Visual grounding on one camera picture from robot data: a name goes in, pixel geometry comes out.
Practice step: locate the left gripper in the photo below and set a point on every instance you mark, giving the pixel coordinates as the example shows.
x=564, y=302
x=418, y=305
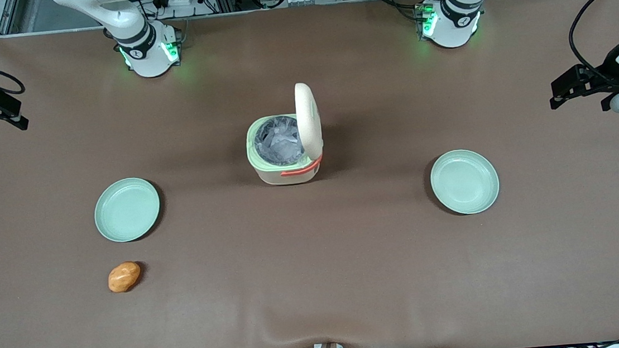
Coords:
x=607, y=72

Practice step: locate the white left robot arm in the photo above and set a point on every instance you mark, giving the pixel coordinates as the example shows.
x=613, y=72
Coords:
x=456, y=21

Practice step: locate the pale green round plate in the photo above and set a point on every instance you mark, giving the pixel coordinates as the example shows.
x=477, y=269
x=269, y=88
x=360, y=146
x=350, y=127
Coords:
x=464, y=182
x=126, y=209

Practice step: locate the orange-brown bread roll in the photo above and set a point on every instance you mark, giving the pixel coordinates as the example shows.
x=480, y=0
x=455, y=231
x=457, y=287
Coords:
x=124, y=277

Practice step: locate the grey crumpled plastic liner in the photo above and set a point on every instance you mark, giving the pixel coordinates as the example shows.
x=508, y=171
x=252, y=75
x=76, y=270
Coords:
x=278, y=140

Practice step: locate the brown table mat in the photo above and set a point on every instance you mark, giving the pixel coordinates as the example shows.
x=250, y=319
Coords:
x=319, y=285

